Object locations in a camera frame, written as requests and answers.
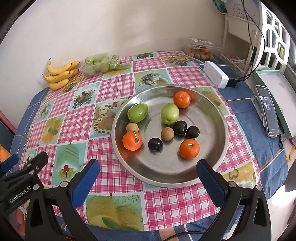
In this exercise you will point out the banana bunch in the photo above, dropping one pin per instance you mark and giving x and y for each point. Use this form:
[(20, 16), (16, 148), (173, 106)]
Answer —
[(60, 77)]

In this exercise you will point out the white shelf unit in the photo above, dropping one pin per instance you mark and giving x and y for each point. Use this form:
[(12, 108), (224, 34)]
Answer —
[(239, 43)]

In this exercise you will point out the dark plum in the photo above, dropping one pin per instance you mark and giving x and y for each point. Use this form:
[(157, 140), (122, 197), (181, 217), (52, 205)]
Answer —
[(155, 144), (180, 127), (192, 132)]

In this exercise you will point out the small brown longan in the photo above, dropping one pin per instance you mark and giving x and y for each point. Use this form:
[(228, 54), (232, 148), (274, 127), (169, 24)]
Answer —
[(132, 127)]

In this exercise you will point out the small green apple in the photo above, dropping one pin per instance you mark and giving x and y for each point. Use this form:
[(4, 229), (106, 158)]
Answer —
[(170, 114)]

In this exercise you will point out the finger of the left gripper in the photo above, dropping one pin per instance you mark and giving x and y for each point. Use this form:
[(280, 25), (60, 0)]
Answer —
[(9, 163), (33, 166)]

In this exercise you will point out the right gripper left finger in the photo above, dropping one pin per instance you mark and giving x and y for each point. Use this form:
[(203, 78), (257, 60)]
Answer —
[(41, 221)]

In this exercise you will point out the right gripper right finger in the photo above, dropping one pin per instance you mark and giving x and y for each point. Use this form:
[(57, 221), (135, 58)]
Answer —
[(249, 205)]

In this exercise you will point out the large green mango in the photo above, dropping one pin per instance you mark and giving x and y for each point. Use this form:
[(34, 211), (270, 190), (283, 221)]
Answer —
[(137, 112)]

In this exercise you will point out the orange tangerine front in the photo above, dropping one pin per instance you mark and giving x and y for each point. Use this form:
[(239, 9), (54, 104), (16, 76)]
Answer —
[(189, 149)]

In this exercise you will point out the black smartphone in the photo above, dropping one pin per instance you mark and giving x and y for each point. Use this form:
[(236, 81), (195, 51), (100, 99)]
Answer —
[(269, 117)]

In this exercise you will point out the orange tangerine with stem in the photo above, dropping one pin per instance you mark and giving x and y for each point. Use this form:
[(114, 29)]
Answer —
[(132, 141)]

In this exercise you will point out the large steel plate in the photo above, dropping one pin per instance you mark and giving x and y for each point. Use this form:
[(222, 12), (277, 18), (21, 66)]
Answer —
[(166, 168)]

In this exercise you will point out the clear tray of longans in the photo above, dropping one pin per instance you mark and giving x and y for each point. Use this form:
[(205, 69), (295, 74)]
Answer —
[(201, 49)]

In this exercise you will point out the clear tray of green fruit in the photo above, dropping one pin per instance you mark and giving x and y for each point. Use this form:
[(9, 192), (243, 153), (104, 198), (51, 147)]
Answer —
[(101, 63)]

